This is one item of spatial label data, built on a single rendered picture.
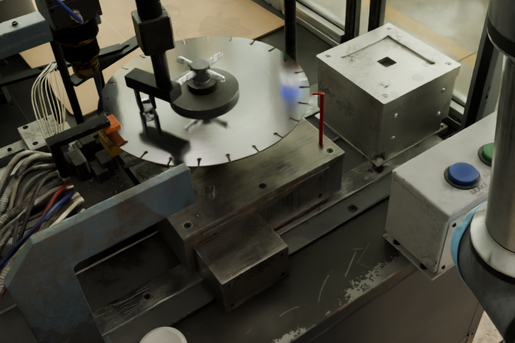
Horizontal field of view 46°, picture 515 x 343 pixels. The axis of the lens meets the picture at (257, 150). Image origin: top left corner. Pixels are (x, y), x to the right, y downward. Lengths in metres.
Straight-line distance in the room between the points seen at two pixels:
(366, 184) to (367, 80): 0.18
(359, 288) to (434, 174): 0.20
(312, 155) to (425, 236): 0.22
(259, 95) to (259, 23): 0.58
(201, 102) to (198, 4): 0.72
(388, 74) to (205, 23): 0.59
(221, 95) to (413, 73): 0.35
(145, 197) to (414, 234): 0.41
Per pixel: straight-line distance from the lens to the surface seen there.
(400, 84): 1.04
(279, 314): 0.90
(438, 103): 1.12
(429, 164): 0.90
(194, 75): 0.91
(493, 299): 0.74
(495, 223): 0.67
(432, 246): 0.91
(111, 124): 0.89
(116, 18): 1.59
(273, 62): 1.00
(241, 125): 0.87
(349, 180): 1.06
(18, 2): 1.53
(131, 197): 0.73
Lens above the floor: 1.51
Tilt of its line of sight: 42 degrees down
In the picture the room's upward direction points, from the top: 4 degrees counter-clockwise
